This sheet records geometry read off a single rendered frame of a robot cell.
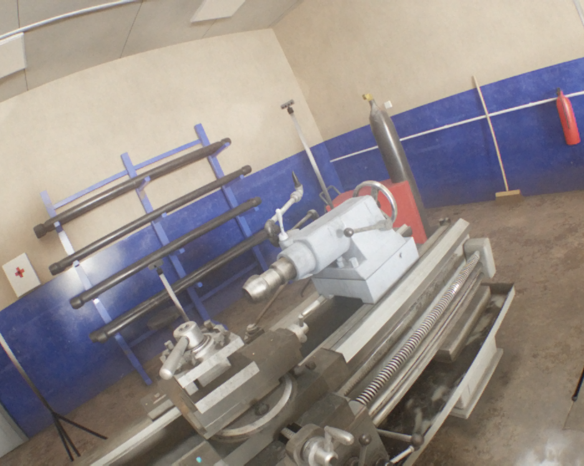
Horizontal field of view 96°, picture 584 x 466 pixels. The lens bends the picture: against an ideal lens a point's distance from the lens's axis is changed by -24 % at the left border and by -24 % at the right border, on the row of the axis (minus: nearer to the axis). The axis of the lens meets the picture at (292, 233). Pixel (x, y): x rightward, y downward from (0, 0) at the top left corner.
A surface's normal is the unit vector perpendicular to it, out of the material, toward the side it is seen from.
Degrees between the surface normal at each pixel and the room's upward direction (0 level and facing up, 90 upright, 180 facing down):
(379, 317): 36
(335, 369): 90
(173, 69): 90
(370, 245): 66
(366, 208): 82
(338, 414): 90
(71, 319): 90
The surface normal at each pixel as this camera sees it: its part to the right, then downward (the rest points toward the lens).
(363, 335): 0.02, -0.76
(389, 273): 0.58, -0.06
